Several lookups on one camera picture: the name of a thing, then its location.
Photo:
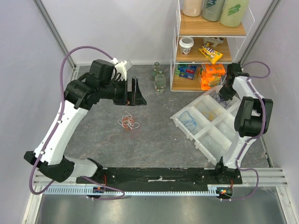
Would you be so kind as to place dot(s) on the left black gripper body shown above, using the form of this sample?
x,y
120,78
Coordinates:
x,y
128,95

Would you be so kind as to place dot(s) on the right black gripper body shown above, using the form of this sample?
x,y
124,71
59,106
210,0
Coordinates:
x,y
225,93

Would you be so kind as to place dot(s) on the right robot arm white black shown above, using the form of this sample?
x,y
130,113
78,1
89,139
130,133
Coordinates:
x,y
251,121

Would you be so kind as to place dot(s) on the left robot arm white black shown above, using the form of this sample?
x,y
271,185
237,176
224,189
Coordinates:
x,y
104,80

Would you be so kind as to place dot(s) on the orange snack boxes stack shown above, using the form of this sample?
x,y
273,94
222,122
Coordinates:
x,y
210,75

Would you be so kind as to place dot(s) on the front clear glass bottle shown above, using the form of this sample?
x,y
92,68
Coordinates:
x,y
160,82

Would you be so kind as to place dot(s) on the clear glass bottle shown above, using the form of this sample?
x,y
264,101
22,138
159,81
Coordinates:
x,y
160,82
156,68

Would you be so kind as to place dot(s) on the rear clear glass bottle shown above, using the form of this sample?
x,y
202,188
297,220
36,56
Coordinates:
x,y
156,68

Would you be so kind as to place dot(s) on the white compartment tray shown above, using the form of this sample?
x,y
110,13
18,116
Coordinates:
x,y
209,122

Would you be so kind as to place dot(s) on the yellow candy bag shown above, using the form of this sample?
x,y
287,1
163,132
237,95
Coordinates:
x,y
212,55

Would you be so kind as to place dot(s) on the blue sponge package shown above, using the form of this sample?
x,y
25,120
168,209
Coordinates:
x,y
186,71

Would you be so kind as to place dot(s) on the white paper coffee cup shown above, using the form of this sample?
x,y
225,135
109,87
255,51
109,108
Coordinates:
x,y
186,43

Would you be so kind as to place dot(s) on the light green bottle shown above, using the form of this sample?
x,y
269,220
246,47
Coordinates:
x,y
233,12

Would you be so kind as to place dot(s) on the grey green bottle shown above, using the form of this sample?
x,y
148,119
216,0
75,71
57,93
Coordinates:
x,y
212,10

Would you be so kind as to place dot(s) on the beige jar on shelf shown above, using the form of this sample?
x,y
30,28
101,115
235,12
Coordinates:
x,y
192,8

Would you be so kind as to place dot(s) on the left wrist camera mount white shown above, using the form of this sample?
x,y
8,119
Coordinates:
x,y
121,69

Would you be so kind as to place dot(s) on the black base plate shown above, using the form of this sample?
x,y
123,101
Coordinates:
x,y
166,179

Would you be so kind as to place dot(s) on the light blue cable duct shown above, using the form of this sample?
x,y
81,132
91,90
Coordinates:
x,y
94,191

